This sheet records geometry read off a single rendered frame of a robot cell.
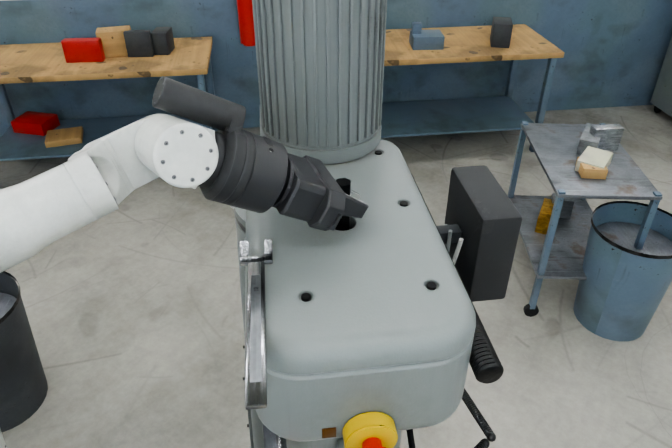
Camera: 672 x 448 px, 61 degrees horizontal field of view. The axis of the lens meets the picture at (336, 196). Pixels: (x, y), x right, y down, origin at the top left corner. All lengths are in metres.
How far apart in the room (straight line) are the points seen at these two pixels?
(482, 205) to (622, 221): 2.43
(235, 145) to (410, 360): 0.29
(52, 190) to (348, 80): 0.43
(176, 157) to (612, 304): 2.93
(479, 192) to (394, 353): 0.61
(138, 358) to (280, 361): 2.67
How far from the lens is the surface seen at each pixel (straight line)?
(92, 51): 4.61
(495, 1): 5.35
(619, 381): 3.31
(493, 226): 1.10
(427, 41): 4.56
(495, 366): 0.71
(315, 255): 0.70
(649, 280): 3.21
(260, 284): 0.66
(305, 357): 0.60
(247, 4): 4.81
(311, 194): 0.66
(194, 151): 0.58
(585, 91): 6.08
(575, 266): 3.40
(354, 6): 0.81
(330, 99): 0.84
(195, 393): 3.03
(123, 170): 0.67
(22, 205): 0.60
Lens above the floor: 2.33
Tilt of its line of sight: 33 degrees down
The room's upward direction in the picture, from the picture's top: straight up
